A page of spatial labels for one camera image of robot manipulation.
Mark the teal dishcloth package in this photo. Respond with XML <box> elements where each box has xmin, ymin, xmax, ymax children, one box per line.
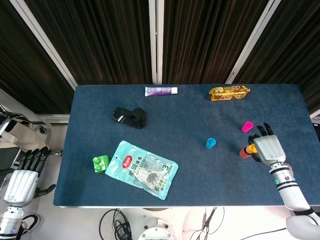
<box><xmin>104</xmin><ymin>140</ymin><xmax>179</xmax><ymax>201</ymax></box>

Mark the white frame post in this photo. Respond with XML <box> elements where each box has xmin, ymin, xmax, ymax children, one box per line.
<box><xmin>9</xmin><ymin>0</ymin><xmax>77</xmax><ymax>90</ymax></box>
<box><xmin>148</xmin><ymin>0</ymin><xmax>164</xmax><ymax>85</ymax></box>
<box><xmin>224</xmin><ymin>0</ymin><xmax>276</xmax><ymax>85</ymax></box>

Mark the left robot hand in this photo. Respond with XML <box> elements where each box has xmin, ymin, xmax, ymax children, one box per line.
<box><xmin>3</xmin><ymin>146</ymin><xmax>57</xmax><ymax>207</ymax></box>

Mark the thin black cable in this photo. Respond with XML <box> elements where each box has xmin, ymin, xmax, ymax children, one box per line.
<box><xmin>191</xmin><ymin>206</ymin><xmax>226</xmax><ymax>240</ymax></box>

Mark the black and white shoe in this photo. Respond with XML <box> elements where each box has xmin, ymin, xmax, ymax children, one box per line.
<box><xmin>22</xmin><ymin>213</ymin><xmax>42</xmax><ymax>234</ymax></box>

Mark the chair with cream cover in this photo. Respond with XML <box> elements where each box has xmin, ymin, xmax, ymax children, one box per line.
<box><xmin>0</xmin><ymin>102</ymin><xmax>63</xmax><ymax>157</ymax></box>

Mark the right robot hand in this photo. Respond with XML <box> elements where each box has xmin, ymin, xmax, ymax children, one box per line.
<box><xmin>247</xmin><ymin>122</ymin><xmax>287</xmax><ymax>167</ymax></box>

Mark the green toy block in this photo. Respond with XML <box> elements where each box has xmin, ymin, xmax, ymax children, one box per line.
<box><xmin>92</xmin><ymin>154</ymin><xmax>111</xmax><ymax>174</ymax></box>

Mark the dark brown curtain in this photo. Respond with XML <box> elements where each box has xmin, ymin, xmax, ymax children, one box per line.
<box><xmin>233</xmin><ymin>0</ymin><xmax>320</xmax><ymax>115</ymax></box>
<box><xmin>23</xmin><ymin>0</ymin><xmax>154</xmax><ymax>86</ymax></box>
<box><xmin>161</xmin><ymin>0</ymin><xmax>270</xmax><ymax>85</ymax></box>
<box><xmin>0</xmin><ymin>0</ymin><xmax>75</xmax><ymax>115</ymax></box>

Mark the pink cup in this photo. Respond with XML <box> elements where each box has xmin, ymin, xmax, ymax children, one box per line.
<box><xmin>241</xmin><ymin>121</ymin><xmax>254</xmax><ymax>133</ymax></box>

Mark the blue table mat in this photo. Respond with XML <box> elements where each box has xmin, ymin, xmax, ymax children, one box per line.
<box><xmin>52</xmin><ymin>84</ymin><xmax>316</xmax><ymax>207</ymax></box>

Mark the red cup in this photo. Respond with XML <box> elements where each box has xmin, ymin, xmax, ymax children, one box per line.
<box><xmin>239</xmin><ymin>147</ymin><xmax>253</xmax><ymax>160</ymax></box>

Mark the gold biscuit pack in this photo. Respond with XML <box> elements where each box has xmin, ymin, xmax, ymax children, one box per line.
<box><xmin>208</xmin><ymin>84</ymin><xmax>251</xmax><ymax>102</ymax></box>

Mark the purple toothpaste tube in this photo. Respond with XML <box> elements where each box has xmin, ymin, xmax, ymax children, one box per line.
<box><xmin>144</xmin><ymin>86</ymin><xmax>179</xmax><ymax>97</ymax></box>

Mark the black cable bundle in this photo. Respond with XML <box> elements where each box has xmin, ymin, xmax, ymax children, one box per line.
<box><xmin>98</xmin><ymin>207</ymin><xmax>133</xmax><ymax>240</ymax></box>

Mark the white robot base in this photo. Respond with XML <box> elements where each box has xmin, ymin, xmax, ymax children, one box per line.
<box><xmin>137</xmin><ymin>216</ymin><xmax>176</xmax><ymax>240</ymax></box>

